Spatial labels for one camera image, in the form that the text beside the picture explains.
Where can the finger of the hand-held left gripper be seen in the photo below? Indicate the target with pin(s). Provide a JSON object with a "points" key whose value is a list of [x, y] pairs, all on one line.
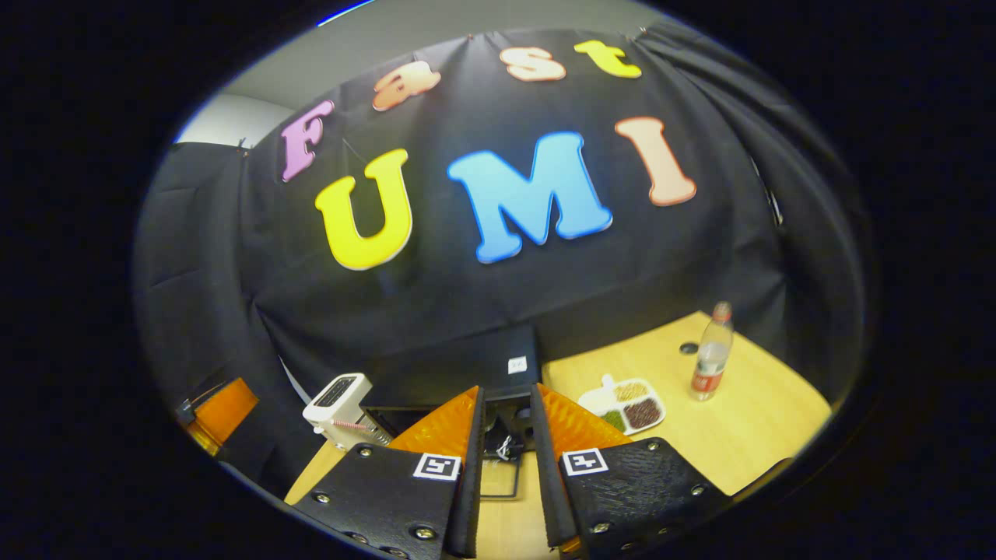
{"points": [[226, 412]]}

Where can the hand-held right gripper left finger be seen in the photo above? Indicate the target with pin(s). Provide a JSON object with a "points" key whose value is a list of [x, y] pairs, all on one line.
{"points": [[471, 482]]}

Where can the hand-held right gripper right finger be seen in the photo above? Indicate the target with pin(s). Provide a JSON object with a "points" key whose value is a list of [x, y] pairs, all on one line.
{"points": [[545, 482]]}

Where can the black electric oven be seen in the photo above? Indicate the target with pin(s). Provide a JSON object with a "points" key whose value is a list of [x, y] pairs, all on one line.
{"points": [[467, 365]]}

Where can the pile of green beans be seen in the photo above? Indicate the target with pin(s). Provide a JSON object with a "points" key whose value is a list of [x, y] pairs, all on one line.
{"points": [[614, 420]]}

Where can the white divided dish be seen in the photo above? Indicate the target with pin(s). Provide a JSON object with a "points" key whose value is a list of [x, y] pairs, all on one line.
{"points": [[597, 398]]}

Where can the white toaster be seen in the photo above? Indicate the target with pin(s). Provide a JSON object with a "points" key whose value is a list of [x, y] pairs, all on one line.
{"points": [[334, 404]]}

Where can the pile of dark red beans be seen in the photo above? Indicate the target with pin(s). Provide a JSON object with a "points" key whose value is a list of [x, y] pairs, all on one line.
{"points": [[643, 413]]}

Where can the pile of yellow soybeans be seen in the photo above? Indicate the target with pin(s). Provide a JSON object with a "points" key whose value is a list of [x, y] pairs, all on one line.
{"points": [[631, 390]]}

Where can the black backdrop cloth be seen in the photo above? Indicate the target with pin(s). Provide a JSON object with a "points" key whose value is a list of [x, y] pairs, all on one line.
{"points": [[467, 303]]}

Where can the clear water bottle red label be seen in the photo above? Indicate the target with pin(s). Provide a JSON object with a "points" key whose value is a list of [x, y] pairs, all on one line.
{"points": [[712, 358]]}

